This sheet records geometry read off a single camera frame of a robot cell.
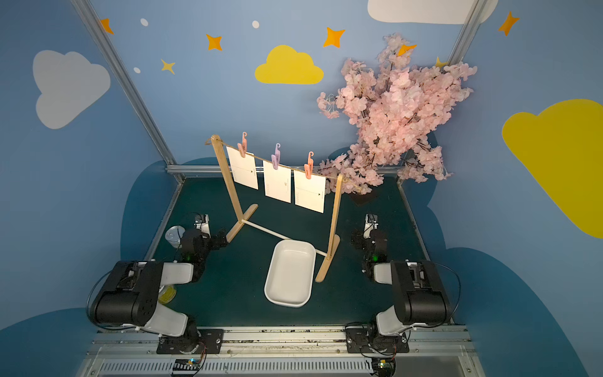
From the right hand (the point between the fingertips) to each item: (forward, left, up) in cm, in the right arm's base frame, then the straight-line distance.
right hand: (370, 226), depth 95 cm
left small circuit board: (-50, +61, -9) cm, 79 cm away
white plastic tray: (-19, +32, -11) cm, 39 cm away
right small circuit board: (-46, -2, -10) cm, 47 cm away
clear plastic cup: (-9, +80, 0) cm, 80 cm away
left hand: (-5, +64, +1) cm, 65 cm away
